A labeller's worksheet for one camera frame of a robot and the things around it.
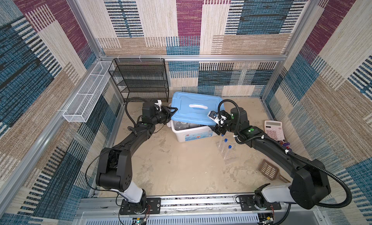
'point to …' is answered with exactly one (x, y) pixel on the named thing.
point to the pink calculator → (274, 129)
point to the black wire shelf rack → (141, 80)
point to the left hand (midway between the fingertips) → (178, 107)
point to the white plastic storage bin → (187, 131)
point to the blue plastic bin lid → (194, 108)
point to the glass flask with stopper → (179, 125)
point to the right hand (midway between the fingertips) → (214, 119)
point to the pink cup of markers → (286, 144)
